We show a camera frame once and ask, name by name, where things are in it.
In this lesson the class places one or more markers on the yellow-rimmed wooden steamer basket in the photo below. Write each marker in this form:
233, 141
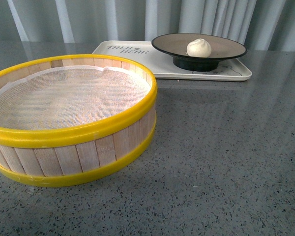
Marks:
83, 153

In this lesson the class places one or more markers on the white mesh steamer cloth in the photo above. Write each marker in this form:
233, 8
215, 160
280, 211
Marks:
69, 96

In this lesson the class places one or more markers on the white steamed bun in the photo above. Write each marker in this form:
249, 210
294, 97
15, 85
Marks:
199, 48

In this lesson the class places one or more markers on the grey pleated curtain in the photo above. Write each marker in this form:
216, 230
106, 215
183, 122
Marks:
258, 24

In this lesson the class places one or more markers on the brown plate with black rim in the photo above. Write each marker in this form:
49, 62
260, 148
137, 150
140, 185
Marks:
175, 45

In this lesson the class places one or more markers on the cream rectangular tray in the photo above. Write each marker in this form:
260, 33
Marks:
162, 65

